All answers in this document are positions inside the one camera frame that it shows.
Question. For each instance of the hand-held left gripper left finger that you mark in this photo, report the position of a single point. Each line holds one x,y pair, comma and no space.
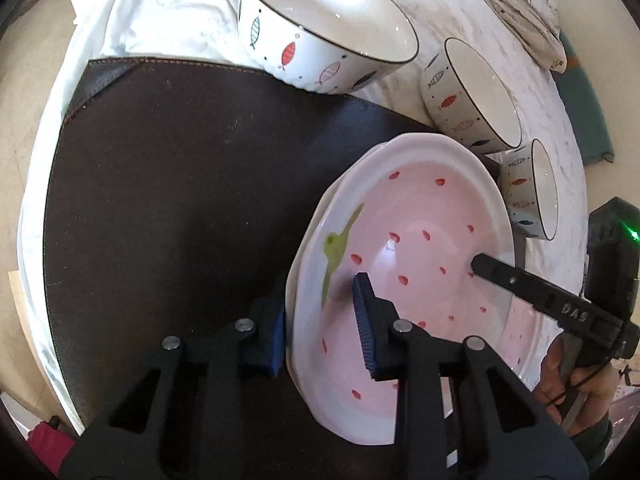
274,345

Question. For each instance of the pink strawberry print plate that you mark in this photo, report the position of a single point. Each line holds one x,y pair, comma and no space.
425,200

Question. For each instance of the medium fish print bowl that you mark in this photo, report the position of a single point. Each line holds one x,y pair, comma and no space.
480,90

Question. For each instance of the large fish print bowl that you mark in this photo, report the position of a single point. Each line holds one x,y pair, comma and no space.
310,5

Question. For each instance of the pink object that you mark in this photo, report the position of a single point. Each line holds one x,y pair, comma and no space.
47,440

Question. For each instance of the dark brown leather mat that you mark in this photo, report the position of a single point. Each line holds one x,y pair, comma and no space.
175,185

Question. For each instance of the white bedsheet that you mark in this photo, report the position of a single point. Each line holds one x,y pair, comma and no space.
150,10

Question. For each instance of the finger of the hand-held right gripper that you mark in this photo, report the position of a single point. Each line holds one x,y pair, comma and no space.
530,290

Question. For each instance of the person's right hand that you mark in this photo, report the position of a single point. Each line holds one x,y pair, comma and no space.
555,380

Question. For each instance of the floral quilt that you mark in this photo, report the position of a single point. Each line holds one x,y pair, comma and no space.
520,5

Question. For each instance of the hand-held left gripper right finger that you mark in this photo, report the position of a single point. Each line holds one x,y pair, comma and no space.
364,325

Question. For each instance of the small fish print bowl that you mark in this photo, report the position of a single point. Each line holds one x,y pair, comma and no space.
542,190

